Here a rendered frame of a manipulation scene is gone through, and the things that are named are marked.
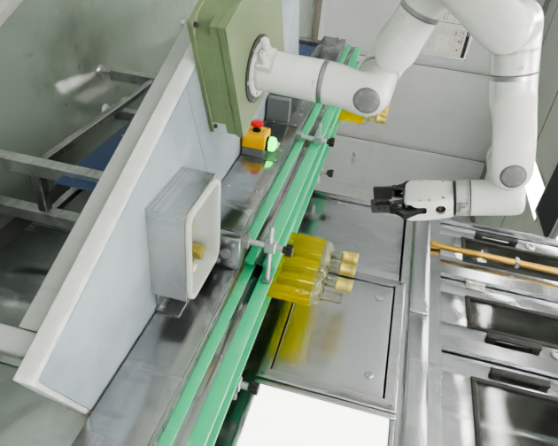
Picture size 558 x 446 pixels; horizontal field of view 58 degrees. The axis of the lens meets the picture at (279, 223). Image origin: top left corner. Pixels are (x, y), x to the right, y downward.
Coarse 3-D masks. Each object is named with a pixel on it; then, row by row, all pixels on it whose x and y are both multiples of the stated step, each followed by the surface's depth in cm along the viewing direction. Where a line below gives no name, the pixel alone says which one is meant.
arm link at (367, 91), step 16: (336, 64) 110; (368, 64) 112; (320, 80) 109; (336, 80) 108; (352, 80) 107; (368, 80) 106; (384, 80) 107; (320, 96) 111; (336, 96) 110; (352, 96) 108; (368, 96) 107; (384, 96) 107; (352, 112) 112; (368, 112) 109
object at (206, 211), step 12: (216, 180) 105; (204, 192) 101; (216, 192) 108; (204, 204) 111; (216, 204) 110; (192, 216) 95; (204, 216) 112; (216, 216) 112; (204, 228) 114; (216, 228) 114; (192, 240) 117; (204, 240) 116; (216, 240) 116; (216, 252) 118; (204, 264) 115; (192, 276) 103; (204, 276) 112; (192, 288) 104
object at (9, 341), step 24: (0, 0) 124; (0, 24) 123; (168, 72) 109; (144, 120) 102; (120, 144) 99; (120, 168) 96; (96, 192) 94; (96, 216) 91; (72, 240) 88; (72, 264) 86; (48, 288) 84; (0, 336) 79; (24, 336) 79
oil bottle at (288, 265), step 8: (280, 264) 132; (288, 264) 133; (296, 264) 133; (304, 264) 133; (312, 264) 134; (296, 272) 130; (304, 272) 131; (312, 272) 131; (320, 272) 131; (320, 280) 130
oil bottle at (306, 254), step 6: (294, 246) 138; (300, 246) 139; (294, 252) 136; (300, 252) 136; (306, 252) 137; (312, 252) 137; (318, 252) 137; (324, 252) 137; (294, 258) 135; (300, 258) 135; (306, 258) 135; (312, 258) 135; (318, 258) 135; (324, 258) 135; (330, 258) 137; (318, 264) 134; (324, 264) 134; (330, 264) 136
